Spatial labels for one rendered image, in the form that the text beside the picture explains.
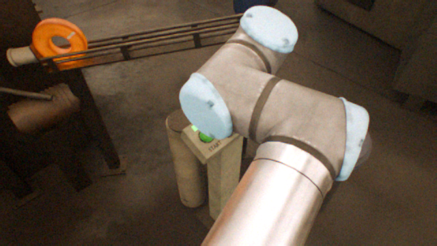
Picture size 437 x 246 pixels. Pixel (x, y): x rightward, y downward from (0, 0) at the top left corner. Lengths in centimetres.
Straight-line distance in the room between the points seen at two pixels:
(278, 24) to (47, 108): 92
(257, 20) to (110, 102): 155
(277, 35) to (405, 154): 145
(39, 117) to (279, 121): 97
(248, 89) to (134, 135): 135
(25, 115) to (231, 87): 92
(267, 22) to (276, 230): 30
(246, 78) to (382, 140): 150
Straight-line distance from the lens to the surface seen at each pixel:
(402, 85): 197
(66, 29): 105
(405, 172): 172
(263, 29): 43
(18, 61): 116
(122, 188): 146
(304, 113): 33
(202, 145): 78
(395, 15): 256
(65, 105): 119
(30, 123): 118
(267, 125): 34
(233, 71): 37
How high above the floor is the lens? 120
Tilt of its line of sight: 47 degrees down
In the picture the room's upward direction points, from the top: straight up
